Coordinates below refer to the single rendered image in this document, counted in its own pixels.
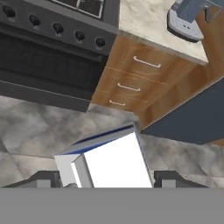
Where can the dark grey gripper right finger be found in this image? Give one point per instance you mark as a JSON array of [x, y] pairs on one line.
[[166, 178]]

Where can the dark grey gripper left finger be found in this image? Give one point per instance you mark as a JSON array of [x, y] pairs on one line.
[[46, 178]]

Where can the white milk carton blue edge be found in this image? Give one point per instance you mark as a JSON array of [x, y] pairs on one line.
[[116, 163]]

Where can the wooden cabinet side panel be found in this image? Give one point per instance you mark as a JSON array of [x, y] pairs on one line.
[[192, 84]]

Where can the wooden drawer front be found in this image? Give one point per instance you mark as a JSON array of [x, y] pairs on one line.
[[128, 104], [163, 65], [140, 87]]

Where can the dark grey oven door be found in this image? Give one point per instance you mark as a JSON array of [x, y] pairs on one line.
[[43, 64]]

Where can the dark grey oven range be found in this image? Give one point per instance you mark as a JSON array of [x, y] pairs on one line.
[[43, 43]]

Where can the black oven knob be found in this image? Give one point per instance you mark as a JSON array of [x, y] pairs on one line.
[[58, 28], [80, 35], [100, 42], [34, 20], [8, 11]]

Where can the grey blue stand mixer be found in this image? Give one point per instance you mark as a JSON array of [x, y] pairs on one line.
[[186, 20]]

